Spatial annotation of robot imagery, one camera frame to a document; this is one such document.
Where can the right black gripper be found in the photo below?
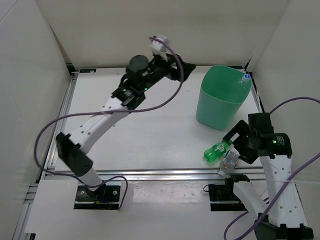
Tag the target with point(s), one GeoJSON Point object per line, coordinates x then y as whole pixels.
{"type": "Point", "coordinates": [246, 155]}

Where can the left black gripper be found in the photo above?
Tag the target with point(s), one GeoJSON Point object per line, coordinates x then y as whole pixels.
{"type": "Point", "coordinates": [172, 72]}

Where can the clear bottle white blue label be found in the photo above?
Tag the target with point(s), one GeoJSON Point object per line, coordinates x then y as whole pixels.
{"type": "Point", "coordinates": [228, 163]}

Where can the clear plastic bottle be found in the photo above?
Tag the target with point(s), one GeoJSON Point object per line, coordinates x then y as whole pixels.
{"type": "Point", "coordinates": [242, 87]}

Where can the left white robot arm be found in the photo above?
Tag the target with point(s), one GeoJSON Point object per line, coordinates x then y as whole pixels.
{"type": "Point", "coordinates": [140, 75]}

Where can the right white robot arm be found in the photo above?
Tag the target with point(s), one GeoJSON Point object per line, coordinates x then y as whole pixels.
{"type": "Point", "coordinates": [282, 217]}

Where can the green plastic bin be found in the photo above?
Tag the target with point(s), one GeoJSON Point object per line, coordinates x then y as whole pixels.
{"type": "Point", "coordinates": [217, 101]}

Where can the green soda bottle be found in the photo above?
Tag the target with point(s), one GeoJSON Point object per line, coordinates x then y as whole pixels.
{"type": "Point", "coordinates": [216, 151]}

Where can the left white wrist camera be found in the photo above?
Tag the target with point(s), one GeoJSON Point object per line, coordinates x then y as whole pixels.
{"type": "Point", "coordinates": [158, 48]}

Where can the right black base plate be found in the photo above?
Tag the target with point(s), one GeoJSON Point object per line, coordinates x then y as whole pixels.
{"type": "Point", "coordinates": [222, 199]}

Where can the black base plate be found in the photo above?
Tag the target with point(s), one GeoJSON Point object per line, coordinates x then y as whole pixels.
{"type": "Point", "coordinates": [107, 198]}
{"type": "Point", "coordinates": [222, 199]}

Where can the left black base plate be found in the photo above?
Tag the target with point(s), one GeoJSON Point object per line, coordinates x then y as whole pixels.
{"type": "Point", "coordinates": [107, 198]}

